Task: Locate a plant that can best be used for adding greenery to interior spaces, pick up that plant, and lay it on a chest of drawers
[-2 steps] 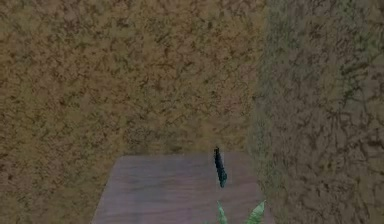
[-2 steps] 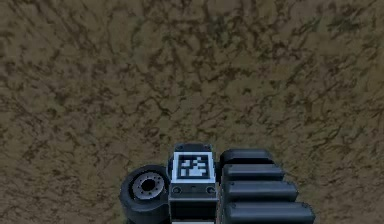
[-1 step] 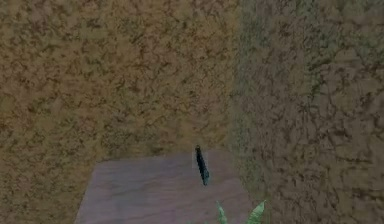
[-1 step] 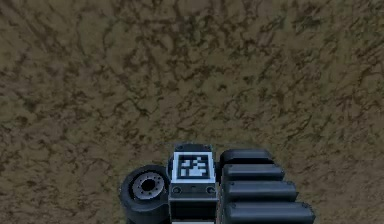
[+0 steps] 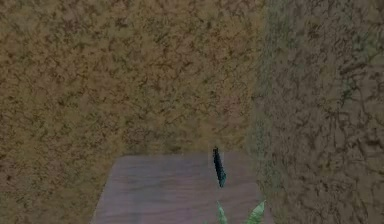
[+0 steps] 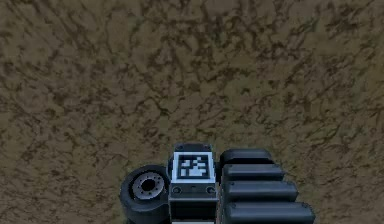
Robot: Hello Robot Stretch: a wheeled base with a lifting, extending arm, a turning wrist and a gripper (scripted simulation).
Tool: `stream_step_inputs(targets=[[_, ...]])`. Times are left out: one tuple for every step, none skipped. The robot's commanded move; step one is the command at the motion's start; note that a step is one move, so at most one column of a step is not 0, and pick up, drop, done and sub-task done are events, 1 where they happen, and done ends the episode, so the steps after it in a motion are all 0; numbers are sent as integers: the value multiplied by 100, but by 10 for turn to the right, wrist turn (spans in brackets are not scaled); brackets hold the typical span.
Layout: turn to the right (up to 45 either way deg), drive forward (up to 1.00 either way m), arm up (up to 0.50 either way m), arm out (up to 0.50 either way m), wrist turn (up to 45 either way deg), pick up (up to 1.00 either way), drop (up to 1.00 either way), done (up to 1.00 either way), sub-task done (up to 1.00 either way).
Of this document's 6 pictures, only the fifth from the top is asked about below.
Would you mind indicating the grey wooden chest of drawers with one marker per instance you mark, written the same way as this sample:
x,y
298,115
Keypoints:
x,y
160,186

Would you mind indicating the green leafy house plant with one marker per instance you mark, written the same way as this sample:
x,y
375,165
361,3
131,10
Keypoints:
x,y
256,213

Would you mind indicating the dark teal slim object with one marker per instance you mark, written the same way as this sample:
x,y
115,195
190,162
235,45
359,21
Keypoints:
x,y
219,168

